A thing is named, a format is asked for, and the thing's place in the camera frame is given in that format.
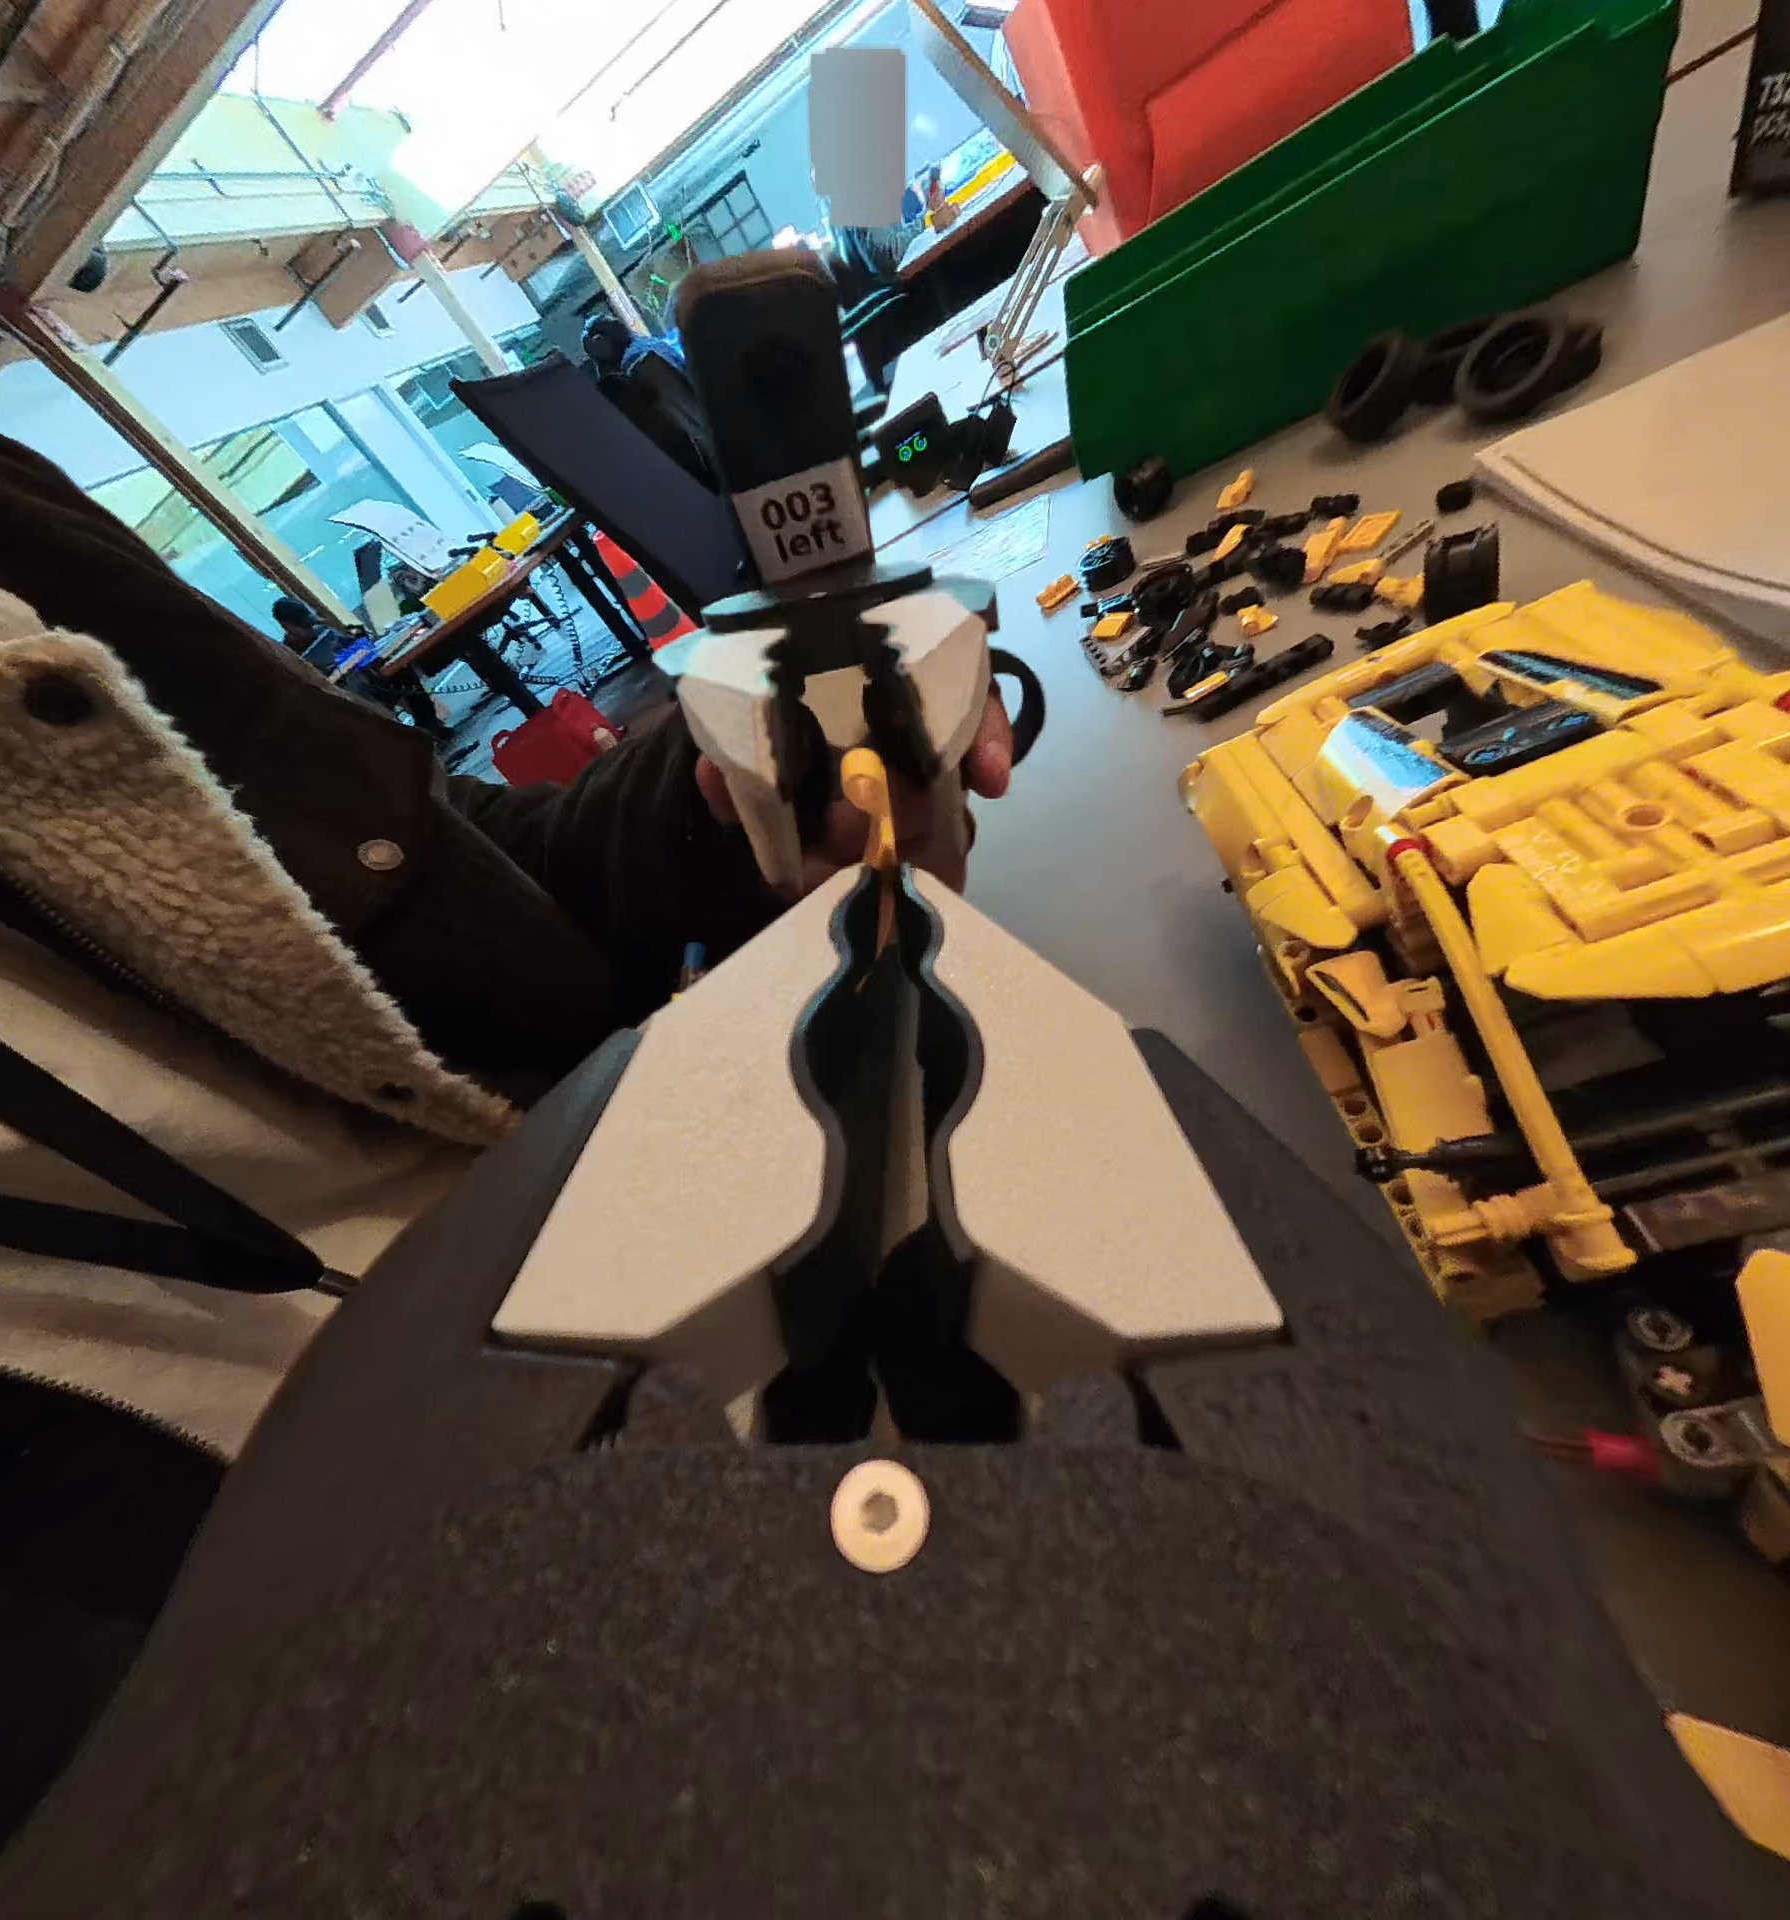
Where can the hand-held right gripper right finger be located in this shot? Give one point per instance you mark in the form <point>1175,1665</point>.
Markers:
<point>1121,1200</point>

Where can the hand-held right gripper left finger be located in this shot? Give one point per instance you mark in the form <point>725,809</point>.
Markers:
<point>671,1200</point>

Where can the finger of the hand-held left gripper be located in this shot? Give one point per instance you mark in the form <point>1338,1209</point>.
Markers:
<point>730,721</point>
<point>948,661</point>

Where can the yellow curved flexible rod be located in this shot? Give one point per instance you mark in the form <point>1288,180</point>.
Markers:
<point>873,794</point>

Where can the yellow toy brick car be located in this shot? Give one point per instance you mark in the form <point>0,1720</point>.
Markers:
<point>1585,840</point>

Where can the instruction booklet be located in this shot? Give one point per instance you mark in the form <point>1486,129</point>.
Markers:
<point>1705,482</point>

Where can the grey desk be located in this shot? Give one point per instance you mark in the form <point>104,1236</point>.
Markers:
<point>1105,899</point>

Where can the person's left hand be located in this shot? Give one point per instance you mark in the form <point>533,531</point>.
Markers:
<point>925,834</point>

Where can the clear plastic packet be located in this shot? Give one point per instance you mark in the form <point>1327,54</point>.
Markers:
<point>1002,536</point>

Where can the orange traffic cone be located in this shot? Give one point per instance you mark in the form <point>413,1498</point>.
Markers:
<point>652,592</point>

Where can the black device with green lights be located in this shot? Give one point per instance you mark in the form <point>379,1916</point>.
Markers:
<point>918,442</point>

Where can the red bag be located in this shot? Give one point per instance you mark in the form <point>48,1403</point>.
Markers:
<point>551,742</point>

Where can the black slanted board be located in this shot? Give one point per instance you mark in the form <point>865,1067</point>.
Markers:
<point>594,482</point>

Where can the pile of black yellow bricks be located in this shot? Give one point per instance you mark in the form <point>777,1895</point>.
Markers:
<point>1239,600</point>

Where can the white board document stand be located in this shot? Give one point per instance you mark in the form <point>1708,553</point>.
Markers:
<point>1029,226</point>

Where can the dark fleece-lined jacket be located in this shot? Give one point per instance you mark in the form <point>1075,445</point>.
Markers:
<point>235,781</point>

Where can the orange paper bag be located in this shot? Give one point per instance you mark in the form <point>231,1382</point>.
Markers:
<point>1211,89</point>

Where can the green plastic bin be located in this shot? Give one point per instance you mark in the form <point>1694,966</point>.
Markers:
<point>1360,254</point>

